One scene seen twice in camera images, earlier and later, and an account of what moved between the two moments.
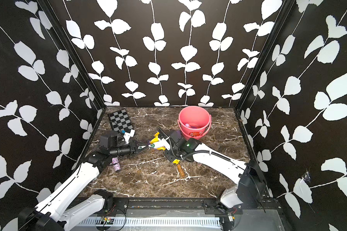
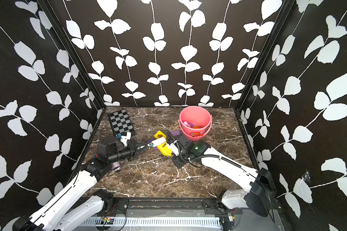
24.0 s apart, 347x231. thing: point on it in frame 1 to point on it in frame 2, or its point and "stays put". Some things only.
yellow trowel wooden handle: [177, 161] to [165, 149]
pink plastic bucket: [194, 121] stays put
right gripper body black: [172, 154] stays put
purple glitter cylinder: [115, 163] stays put
